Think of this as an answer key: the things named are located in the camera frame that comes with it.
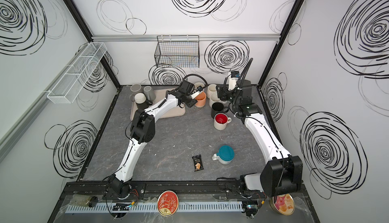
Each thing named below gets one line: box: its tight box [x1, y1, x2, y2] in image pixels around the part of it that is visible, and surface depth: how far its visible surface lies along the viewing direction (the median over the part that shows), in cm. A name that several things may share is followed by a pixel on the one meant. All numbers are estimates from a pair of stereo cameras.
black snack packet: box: [191, 154, 205, 172], surface depth 84 cm
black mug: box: [210, 102, 229, 119], surface depth 100 cm
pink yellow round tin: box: [268, 193, 296, 216], surface depth 68 cm
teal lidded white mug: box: [211, 144, 235, 165], surface depth 80 cm
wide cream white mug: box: [213, 112, 232, 131], surface depth 96 cm
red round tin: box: [157, 190, 179, 217], surface depth 69 cm
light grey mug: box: [143, 85, 157, 102], surface depth 107 cm
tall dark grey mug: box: [129, 83, 144, 102], surface depth 107 cm
